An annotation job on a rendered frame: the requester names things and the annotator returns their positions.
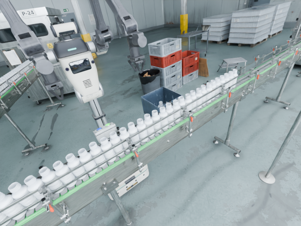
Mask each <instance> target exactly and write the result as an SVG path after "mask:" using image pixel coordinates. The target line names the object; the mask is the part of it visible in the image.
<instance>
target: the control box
mask: <svg viewBox="0 0 301 226"><path fill-rule="evenodd" d="M116 130H117V128H116V125H115V124H114V123H113V122H111V123H110V125H108V126H105V125H104V126H103V127H101V129H100V130H94V131H93V133H94V135H95V137H96V139H97V141H98V142H99V143H100V139H101V138H102V137H106V138H107V139H110V133H111V132H112V131H115V132H116Z"/></svg>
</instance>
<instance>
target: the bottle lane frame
mask: <svg viewBox="0 0 301 226"><path fill-rule="evenodd" d="M300 53H301V51H298V52H297V54H295V56H294V59H293V63H294V62H296V61H297V60H298V59H299V57H300ZM293 54H294V52H293V53H292V54H290V55H288V56H287V57H285V58H284V59H282V60H281V61H284V62H281V63H280V65H278V67H277V70H276V74H275V76H276V75H277V74H278V73H280V72H281V71H283V70H284V69H286V68H287V67H288V65H289V64H290V62H288V61H291V59H292V57H293ZM287 59H288V61H287ZM286 62H287V65H286ZM293 63H292V64H293ZM276 65H277V63H275V64H274V65H272V66H270V67H269V68H267V69H265V70H264V71H262V72H261V73H259V74H262V76H261V75H260V76H259V78H258V79H257V80H256V83H255V89H257V88H258V87H259V86H261V85H262V84H264V83H265V82H267V81H268V80H270V79H271V77H270V76H273V73H271V72H274V71H275V67H276ZM271 69H272V70H271ZM270 70H271V72H270ZM269 73H271V74H270V76H269ZM254 80H255V76H254V77H253V78H251V79H249V80H248V81H246V82H245V83H243V84H241V85H240V86H238V87H236V88H235V89H233V90H232V92H234V94H231V97H229V98H228V107H227V108H229V107H231V106H232V105H233V104H235V103H236V102H238V101H239V100H240V99H241V95H242V93H243V92H245V91H247V94H246V95H248V94H249V93H250V92H251V91H249V90H252V87H249V83H251V84H250V86H253V83H254ZM248 87H249V90H248ZM255 89H254V90H255ZM226 98H227V94H225V95H223V96H222V97H220V98H218V99H217V100H215V101H214V102H212V103H211V104H209V105H207V106H206V107H204V108H203V109H201V110H199V111H197V112H196V113H194V114H193V116H194V117H196V118H195V119H194V118H193V122H191V129H192V130H193V131H192V133H193V132H194V131H196V130H197V129H199V128H200V127H202V126H203V125H205V124H206V123H207V122H209V121H210V120H212V119H213V118H215V117H216V116H218V115H219V114H220V113H222V112H223V111H224V109H223V108H222V107H221V104H223V103H224V104H225V103H226ZM222 100H224V102H223V103H222ZM186 123H188V127H189V118H188V117H187V119H185V120H183V121H182V122H180V123H178V124H176V125H175V126H172V128H170V129H168V130H167V131H166V132H165V131H164V133H162V134H159V136H157V137H155V138H154V139H153V140H151V139H150V141H149V142H148V143H147V142H146V144H144V145H143V146H142V145H141V147H140V148H138V152H139V155H138V158H139V161H140V162H141V163H142V167H144V166H145V165H147V164H148V163H149V162H151V161H152V160H154V159H155V158H157V157H158V156H160V155H161V154H162V153H164V152H165V151H167V150H168V149H170V148H171V147H173V146H174V145H175V144H177V143H178V142H180V141H181V140H183V139H184V138H186V137H187V136H188V134H189V133H188V132H187V131H186ZM138 170H139V169H138V165H137V161H136V158H135V154H134V153H132V152H131V153H130V154H128V155H126V154H125V157H123V158H122V159H121V158H120V160H119V161H117V162H115V161H114V164H112V165H111V166H109V165H108V167H107V168H106V169H103V168H102V171H101V172H99V173H98V174H97V173H96V175H94V176H93V177H90V176H89V179H88V180H86V181H83V180H82V183H81V184H80V185H78V186H76V185H75V188H74V189H72V190H70V191H69V190H68V192H67V193H65V194H63V195H62V196H61V194H60V197H59V198H57V199H56V200H53V199H52V200H53V205H54V206H55V207H56V208H57V209H58V210H59V211H60V212H61V213H64V211H63V207H61V206H60V205H59V204H60V203H61V202H64V203H65V206H68V207H69V216H73V215H74V214H76V213H77V212H79V211H80V210H81V209H83V208H84V207H86V206H87V205H89V204H90V203H91V202H93V201H94V200H96V199H97V198H99V197H100V196H102V195H103V194H104V193H103V192H102V190H101V188H102V186H103V185H106V183H108V182H109V181H111V180H113V179H116V180H117V182H118V184H119V183H120V182H122V181H124V180H125V179H126V178H128V177H129V176H130V175H132V174H134V173H135V172H137V171H138ZM63 222H64V220H61V218H60V217H59V216H58V215H57V214H55V213H54V212H51V211H50V212H49V213H47V211H46V208H44V207H42V208H41V209H39V210H38V211H35V210H34V213H33V214H31V215H30V216H28V217H27V216H25V219H23V220H22V221H20V222H18V223H17V221H16V223H15V225H14V226H58V225H60V224H61V223H63Z"/></svg>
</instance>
